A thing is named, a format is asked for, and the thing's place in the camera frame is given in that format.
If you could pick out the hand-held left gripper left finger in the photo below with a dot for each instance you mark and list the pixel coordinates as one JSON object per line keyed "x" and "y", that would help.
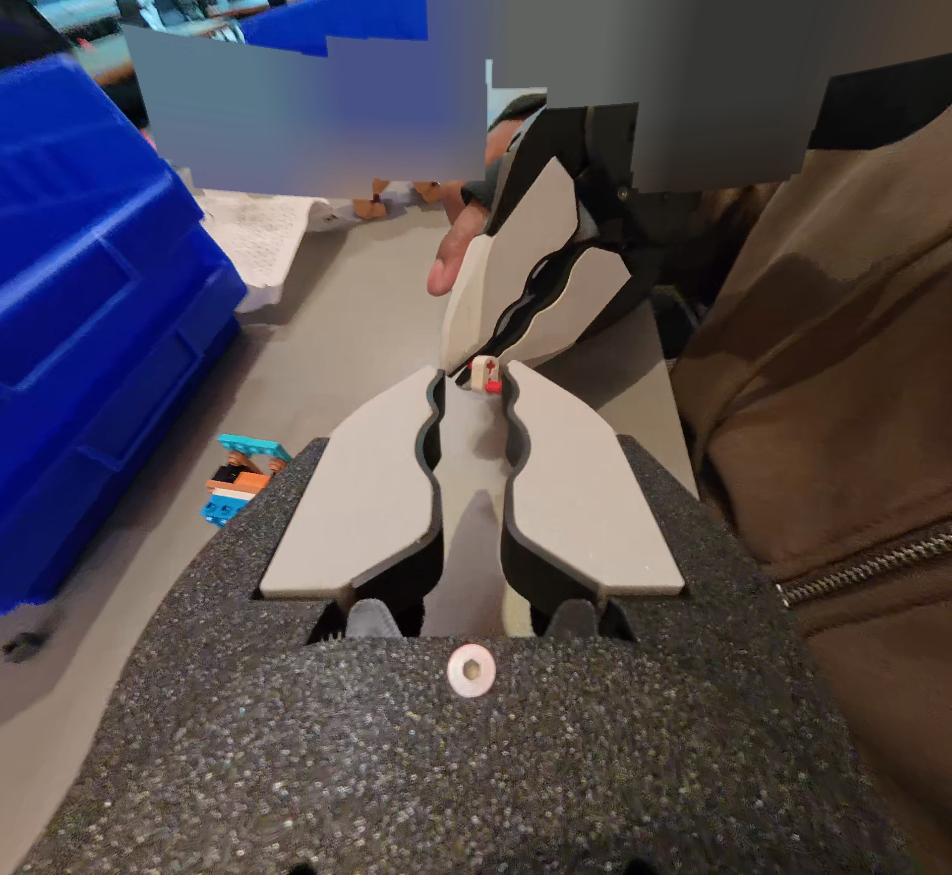
{"x": 357, "y": 511}

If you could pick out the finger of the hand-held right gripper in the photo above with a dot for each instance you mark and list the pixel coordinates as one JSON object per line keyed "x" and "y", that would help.
{"x": 513, "y": 243}
{"x": 573, "y": 307}

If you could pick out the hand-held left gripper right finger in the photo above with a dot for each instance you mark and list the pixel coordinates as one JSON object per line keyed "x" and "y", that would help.
{"x": 595, "y": 511}

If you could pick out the toy axle with orange ends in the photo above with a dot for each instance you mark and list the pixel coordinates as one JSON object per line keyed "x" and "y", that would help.
{"x": 488, "y": 374}

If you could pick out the blue orange toy brick assembly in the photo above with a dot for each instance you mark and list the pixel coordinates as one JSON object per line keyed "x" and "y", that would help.
{"x": 246, "y": 476}

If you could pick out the blue plastic bin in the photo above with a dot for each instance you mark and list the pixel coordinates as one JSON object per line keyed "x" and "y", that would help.
{"x": 89, "y": 340}
{"x": 342, "y": 20}

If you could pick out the person's right hand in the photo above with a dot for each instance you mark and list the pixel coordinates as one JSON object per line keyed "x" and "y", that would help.
{"x": 454, "y": 250}

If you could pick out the brown toy brick model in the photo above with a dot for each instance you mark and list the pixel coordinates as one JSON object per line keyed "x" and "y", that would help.
{"x": 394, "y": 198}

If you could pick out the printed paper sheet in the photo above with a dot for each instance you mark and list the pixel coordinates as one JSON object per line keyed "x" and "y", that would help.
{"x": 261, "y": 235}

